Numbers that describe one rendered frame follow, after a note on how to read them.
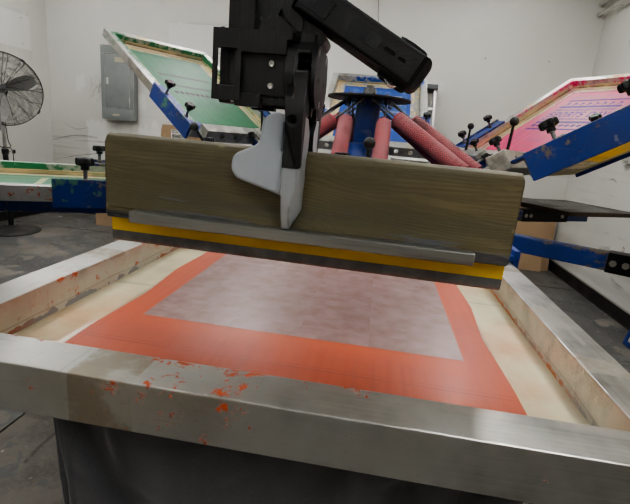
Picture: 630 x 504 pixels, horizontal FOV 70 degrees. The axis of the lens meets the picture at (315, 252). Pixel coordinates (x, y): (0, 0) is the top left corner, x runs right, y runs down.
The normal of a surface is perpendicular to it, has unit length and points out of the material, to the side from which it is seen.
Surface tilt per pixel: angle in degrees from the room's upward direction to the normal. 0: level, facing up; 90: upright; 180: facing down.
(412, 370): 0
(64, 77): 90
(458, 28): 90
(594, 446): 0
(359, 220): 90
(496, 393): 0
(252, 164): 84
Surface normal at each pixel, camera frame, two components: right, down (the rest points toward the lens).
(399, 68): -0.13, 0.23
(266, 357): 0.09, -0.96
